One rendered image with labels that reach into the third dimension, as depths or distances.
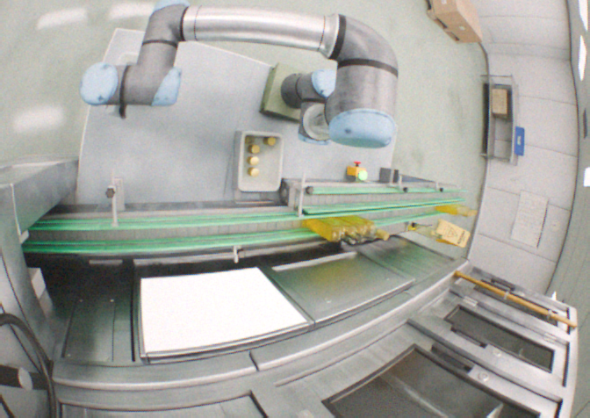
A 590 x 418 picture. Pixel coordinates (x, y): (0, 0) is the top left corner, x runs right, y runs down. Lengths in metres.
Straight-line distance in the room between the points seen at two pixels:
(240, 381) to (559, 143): 6.61
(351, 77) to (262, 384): 0.59
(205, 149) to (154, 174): 0.21
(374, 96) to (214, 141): 0.69
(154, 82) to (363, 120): 0.35
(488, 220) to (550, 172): 2.12
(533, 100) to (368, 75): 6.48
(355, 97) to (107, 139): 0.82
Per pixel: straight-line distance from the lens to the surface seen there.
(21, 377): 0.47
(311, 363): 0.59
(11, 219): 0.57
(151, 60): 0.46
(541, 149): 6.54
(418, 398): 0.61
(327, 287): 0.81
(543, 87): 6.92
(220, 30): 0.45
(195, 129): 0.96
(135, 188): 0.97
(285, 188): 0.99
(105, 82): 0.44
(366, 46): 0.44
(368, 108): 0.41
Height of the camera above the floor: 1.70
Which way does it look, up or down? 56 degrees down
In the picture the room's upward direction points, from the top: 113 degrees clockwise
